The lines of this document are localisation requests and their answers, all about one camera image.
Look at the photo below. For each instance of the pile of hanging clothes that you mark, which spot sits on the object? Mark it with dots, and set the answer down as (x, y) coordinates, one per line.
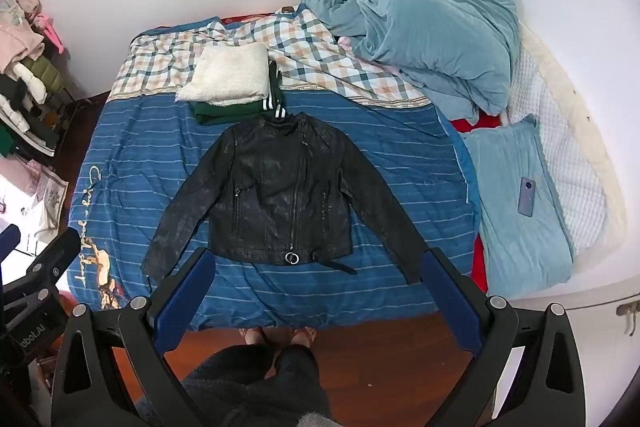
(25, 72)

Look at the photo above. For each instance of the red sheet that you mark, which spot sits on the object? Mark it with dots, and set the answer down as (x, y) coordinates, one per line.
(479, 272)

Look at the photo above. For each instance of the blue white-striped shirt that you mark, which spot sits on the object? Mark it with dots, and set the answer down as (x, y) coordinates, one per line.
(400, 157)

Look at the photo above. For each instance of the person's foot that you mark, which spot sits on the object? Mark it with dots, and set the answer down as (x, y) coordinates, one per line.
(254, 335)
(305, 337)

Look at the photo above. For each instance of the person's left foot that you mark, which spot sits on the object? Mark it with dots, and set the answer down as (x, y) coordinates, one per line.
(254, 335)

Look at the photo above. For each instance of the light blue pillow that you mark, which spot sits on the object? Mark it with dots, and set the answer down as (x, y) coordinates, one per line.
(520, 247)

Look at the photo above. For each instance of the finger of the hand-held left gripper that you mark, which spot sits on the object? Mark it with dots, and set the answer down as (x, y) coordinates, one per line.
(55, 254)
(10, 241)

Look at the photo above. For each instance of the white quilted mattress pad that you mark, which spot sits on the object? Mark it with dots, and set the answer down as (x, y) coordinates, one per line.
(565, 147)

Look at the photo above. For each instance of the plaid blanket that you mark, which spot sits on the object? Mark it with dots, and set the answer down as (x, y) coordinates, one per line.
(310, 42)

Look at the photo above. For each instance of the white fleece folded garment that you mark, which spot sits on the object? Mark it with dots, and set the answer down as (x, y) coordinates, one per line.
(225, 69)

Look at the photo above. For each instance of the person's right foot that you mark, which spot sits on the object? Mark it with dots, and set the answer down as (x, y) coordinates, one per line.
(305, 337)

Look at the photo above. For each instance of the light blue duvet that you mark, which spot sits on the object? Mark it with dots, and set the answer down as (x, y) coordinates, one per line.
(425, 17)

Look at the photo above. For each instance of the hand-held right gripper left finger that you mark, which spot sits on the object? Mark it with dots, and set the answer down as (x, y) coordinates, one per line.
(184, 302)

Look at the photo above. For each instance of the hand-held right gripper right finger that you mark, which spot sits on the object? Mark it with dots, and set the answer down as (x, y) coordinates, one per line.
(451, 302)

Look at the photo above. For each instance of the white printed cloth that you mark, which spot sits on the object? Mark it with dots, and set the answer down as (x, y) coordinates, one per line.
(30, 202)

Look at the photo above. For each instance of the green folded garment white stripes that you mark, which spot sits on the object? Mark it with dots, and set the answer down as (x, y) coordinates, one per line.
(225, 113)

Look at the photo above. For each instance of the grey smartphone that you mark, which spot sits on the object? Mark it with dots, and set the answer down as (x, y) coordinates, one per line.
(527, 197)

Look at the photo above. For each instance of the beige wall fixture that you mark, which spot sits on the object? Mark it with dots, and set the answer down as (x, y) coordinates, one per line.
(630, 312)

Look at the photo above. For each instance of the black leather jacket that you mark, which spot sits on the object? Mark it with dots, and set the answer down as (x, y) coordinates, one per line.
(280, 187)

